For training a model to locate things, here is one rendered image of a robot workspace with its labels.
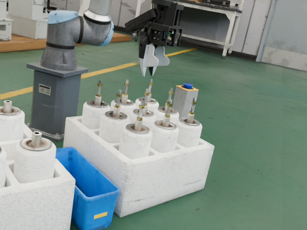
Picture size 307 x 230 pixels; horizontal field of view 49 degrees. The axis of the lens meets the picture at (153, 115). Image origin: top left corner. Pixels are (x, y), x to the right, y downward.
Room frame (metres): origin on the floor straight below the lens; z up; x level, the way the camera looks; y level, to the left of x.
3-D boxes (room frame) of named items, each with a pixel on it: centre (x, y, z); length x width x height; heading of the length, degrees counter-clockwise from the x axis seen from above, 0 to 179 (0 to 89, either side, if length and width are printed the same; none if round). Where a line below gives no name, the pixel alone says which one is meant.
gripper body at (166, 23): (0.95, 0.02, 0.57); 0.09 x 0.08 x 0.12; 58
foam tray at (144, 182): (1.13, 0.04, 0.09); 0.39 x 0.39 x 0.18; 44
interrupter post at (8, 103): (0.92, 0.42, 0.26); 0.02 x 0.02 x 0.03
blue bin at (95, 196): (0.89, 0.19, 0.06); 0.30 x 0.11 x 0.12; 42
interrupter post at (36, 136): (0.74, 0.27, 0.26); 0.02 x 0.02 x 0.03
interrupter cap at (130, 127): (0.97, 0.04, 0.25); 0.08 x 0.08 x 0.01
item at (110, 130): (1.05, 0.12, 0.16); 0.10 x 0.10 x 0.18
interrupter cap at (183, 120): (1.13, -0.13, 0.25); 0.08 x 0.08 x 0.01
